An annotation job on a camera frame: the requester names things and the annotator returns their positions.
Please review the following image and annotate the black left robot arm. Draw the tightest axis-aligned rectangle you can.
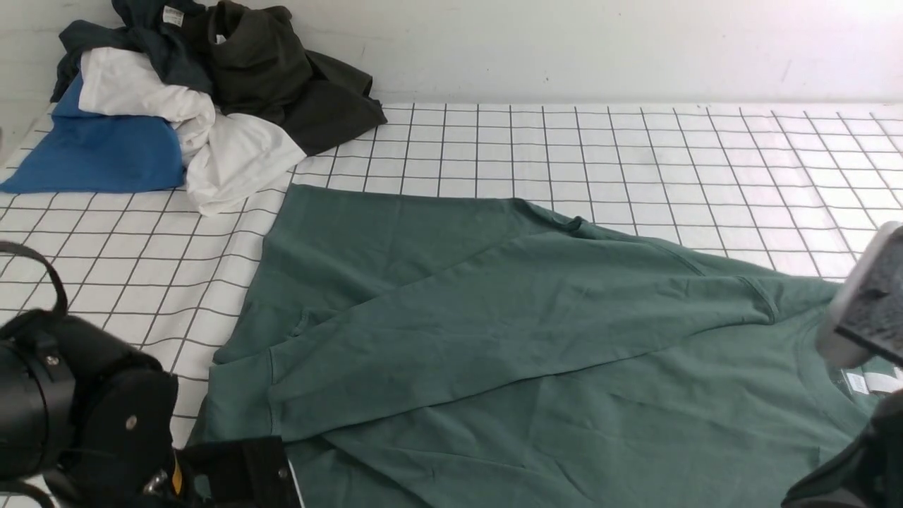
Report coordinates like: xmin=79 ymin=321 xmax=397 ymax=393
xmin=1 ymin=309 xmax=178 ymax=507

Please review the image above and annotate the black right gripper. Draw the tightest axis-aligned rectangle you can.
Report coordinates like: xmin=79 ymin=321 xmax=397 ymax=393
xmin=781 ymin=391 xmax=902 ymax=507

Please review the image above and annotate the blue shirt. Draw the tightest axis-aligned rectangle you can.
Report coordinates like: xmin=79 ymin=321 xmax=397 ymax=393
xmin=2 ymin=76 xmax=185 ymax=194

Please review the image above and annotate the white shirt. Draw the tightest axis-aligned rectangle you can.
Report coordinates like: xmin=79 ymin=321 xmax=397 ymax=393
xmin=78 ymin=47 xmax=306 ymax=216

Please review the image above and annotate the dark teal shirt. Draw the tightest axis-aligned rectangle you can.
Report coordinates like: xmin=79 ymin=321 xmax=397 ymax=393
xmin=49 ymin=1 xmax=214 ymax=102

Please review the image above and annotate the white black grid tablecloth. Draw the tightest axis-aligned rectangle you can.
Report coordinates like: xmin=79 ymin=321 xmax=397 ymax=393
xmin=2 ymin=103 xmax=901 ymax=446

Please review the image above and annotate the green long sleeve shirt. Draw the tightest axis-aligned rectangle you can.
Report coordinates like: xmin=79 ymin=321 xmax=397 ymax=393
xmin=195 ymin=186 xmax=893 ymax=507

